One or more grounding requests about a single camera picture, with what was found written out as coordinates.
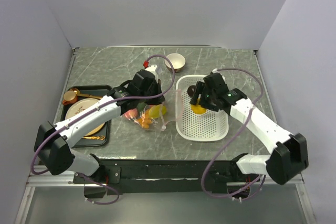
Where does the dark purple mangosteen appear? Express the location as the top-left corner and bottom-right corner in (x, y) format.
(187, 85), (196, 97)

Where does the yellow green starfruit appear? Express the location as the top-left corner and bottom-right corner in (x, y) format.
(148, 105), (166, 119)

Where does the clear zip top bag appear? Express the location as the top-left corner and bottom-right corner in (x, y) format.
(122, 89), (184, 131)

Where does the yellow lemon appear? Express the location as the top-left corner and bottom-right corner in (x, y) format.
(191, 101), (207, 114)

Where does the orange ginger root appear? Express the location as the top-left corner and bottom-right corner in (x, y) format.
(136, 117), (153, 129)

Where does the pink peach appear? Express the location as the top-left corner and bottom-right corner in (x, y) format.
(123, 109), (135, 120)

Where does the dark green avocado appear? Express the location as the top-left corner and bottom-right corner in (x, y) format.
(136, 102), (146, 112)

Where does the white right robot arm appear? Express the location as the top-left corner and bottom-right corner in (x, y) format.
(190, 72), (309, 185)

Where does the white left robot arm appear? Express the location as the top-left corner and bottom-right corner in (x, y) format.
(34, 66), (164, 183)

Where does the white perforated plastic basket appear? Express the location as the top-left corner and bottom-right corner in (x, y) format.
(175, 74), (229, 142)

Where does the white ceramic bowl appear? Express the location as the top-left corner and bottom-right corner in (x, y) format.
(166, 53), (186, 73)

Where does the gold spoon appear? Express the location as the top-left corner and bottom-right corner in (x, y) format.
(71, 88), (102, 100)

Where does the cream plate with leaf pattern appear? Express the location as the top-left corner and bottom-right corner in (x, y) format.
(65, 98), (105, 136)

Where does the gold fork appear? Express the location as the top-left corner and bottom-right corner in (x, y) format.
(82, 135), (106, 141)

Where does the small brown cup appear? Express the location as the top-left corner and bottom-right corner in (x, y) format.
(62, 90), (78, 105)

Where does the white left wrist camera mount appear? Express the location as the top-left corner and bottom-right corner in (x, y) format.
(143, 61), (158, 77)

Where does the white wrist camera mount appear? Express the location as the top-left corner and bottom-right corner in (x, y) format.
(143, 61), (158, 77)
(211, 68), (225, 80)

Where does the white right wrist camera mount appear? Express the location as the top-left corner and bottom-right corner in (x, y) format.
(211, 68), (225, 80)

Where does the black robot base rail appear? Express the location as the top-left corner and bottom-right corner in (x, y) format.
(68, 157), (258, 199)

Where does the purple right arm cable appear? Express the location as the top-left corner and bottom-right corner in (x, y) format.
(202, 68), (266, 201)

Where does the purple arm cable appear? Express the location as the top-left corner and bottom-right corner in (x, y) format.
(30, 55), (176, 206)
(202, 68), (266, 201)

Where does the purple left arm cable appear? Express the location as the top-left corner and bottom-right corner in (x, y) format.
(30, 55), (176, 206)

